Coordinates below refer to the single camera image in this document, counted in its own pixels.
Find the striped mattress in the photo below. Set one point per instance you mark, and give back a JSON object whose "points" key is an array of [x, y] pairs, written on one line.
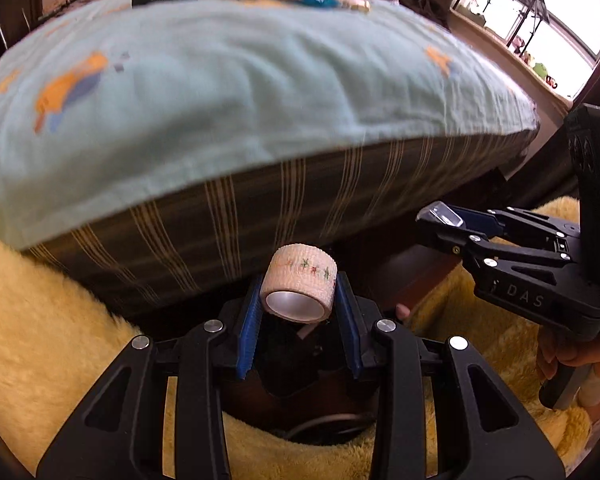
{"points": [[280, 190]]}

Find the yellow fluffy blanket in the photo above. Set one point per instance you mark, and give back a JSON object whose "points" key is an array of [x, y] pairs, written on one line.
{"points": [[40, 320]]}

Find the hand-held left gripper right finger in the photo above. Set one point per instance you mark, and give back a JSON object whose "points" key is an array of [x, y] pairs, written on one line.
{"points": [[350, 325]]}

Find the white patterned bandage tape roll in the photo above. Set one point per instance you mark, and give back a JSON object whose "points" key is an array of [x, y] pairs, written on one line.
{"points": [[300, 270]]}

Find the light blue printed sheet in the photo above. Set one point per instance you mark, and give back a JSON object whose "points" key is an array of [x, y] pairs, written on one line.
{"points": [[230, 85]]}

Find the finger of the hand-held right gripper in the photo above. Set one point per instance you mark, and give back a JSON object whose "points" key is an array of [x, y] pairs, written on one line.
{"points": [[445, 237], [480, 220]]}

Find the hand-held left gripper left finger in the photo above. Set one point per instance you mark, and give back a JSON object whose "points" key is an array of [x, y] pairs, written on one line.
{"points": [[247, 320]]}

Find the dark wooden bed frame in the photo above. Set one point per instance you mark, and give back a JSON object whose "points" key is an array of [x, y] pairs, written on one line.
{"points": [[405, 270]]}

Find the window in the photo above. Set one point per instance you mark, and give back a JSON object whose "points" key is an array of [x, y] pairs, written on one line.
{"points": [[570, 15]]}

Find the small clear plastic piece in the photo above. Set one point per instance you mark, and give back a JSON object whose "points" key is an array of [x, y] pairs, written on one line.
{"points": [[442, 215]]}

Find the row of small colourful figures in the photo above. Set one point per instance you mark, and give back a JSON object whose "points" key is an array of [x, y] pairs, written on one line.
{"points": [[540, 67]]}

